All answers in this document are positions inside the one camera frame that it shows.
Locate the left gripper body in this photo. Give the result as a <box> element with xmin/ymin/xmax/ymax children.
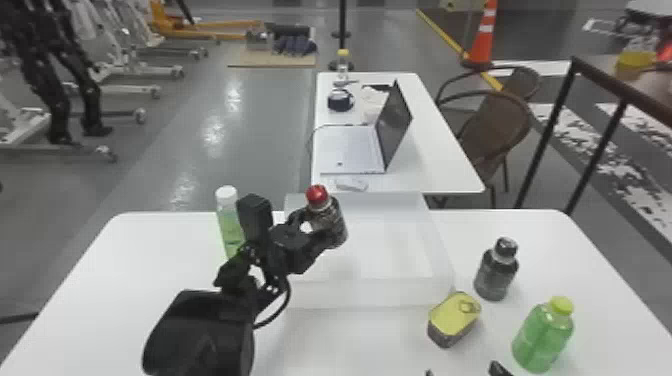
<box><xmin>268</xmin><ymin>220</ymin><xmax>319</xmax><ymax>276</ymax></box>

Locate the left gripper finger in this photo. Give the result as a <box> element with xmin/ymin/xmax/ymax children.
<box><xmin>285</xmin><ymin>206</ymin><xmax>323</xmax><ymax>235</ymax></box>
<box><xmin>309</xmin><ymin>230</ymin><xmax>349</xmax><ymax>264</ymax></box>

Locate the dark bottle with red cap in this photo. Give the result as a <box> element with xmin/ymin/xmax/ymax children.
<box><xmin>305</xmin><ymin>184</ymin><xmax>349</xmax><ymax>249</ymax></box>

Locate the clear box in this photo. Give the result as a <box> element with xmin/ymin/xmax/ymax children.
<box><xmin>283</xmin><ymin>191</ymin><xmax>457</xmax><ymax>311</ymax></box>

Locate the white mouse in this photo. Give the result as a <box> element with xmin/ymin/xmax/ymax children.
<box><xmin>335</xmin><ymin>176</ymin><xmax>370</xmax><ymax>193</ymax></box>

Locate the green bottle with white cap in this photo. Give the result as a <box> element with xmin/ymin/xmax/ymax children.
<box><xmin>214</xmin><ymin>184</ymin><xmax>247</xmax><ymax>260</ymax></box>

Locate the yellow can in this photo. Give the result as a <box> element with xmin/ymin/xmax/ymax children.
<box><xmin>426</xmin><ymin>290</ymin><xmax>483</xmax><ymax>349</ymax></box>

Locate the silver laptop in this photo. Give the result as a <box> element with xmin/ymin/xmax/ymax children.
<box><xmin>318</xmin><ymin>79</ymin><xmax>414</xmax><ymax>176</ymax></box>

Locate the grey bottle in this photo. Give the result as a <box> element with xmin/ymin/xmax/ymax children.
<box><xmin>472</xmin><ymin>236</ymin><xmax>520</xmax><ymax>303</ymax></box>

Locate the black tape roll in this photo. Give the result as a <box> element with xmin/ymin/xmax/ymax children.
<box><xmin>326</xmin><ymin>87</ymin><xmax>356</xmax><ymax>113</ymax></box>

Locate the white side table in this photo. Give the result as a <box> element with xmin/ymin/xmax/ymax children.
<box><xmin>310</xmin><ymin>71</ymin><xmax>486</xmax><ymax>210</ymax></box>

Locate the clear bottle with yellow cap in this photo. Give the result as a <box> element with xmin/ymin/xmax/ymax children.
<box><xmin>335</xmin><ymin>48</ymin><xmax>352</xmax><ymax>83</ymax></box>

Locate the brown chair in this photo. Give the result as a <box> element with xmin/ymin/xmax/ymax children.
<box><xmin>438</xmin><ymin>89</ymin><xmax>536</xmax><ymax>209</ymax></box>
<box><xmin>435</xmin><ymin>64</ymin><xmax>542</xmax><ymax>106</ymax></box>

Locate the yellow pallet jack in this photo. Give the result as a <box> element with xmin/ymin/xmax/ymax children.
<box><xmin>148</xmin><ymin>0</ymin><xmax>264</xmax><ymax>44</ymax></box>

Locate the orange cone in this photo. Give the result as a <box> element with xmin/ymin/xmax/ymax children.
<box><xmin>460</xmin><ymin>0</ymin><xmax>499</xmax><ymax>70</ymax></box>

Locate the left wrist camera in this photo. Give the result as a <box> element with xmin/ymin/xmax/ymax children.
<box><xmin>235</xmin><ymin>193</ymin><xmax>275</xmax><ymax>246</ymax></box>

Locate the black cable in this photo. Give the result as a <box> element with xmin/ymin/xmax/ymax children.
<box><xmin>251</xmin><ymin>275</ymin><xmax>293</xmax><ymax>331</ymax></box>

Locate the black post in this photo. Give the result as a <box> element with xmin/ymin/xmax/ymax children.
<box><xmin>327</xmin><ymin>0</ymin><xmax>355</xmax><ymax>73</ymax></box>

